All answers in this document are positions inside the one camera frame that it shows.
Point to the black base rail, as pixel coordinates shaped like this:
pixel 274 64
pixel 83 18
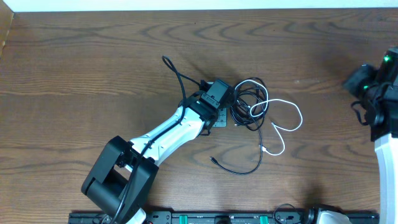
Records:
pixel 284 214

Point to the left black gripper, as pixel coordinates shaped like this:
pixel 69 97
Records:
pixel 221 117

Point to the cardboard box edge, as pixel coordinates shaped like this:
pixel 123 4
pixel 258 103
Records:
pixel 6 17

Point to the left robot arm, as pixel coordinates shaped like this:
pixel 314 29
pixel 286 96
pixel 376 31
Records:
pixel 120 180

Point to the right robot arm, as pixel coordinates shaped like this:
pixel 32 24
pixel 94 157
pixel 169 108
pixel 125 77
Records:
pixel 375 89

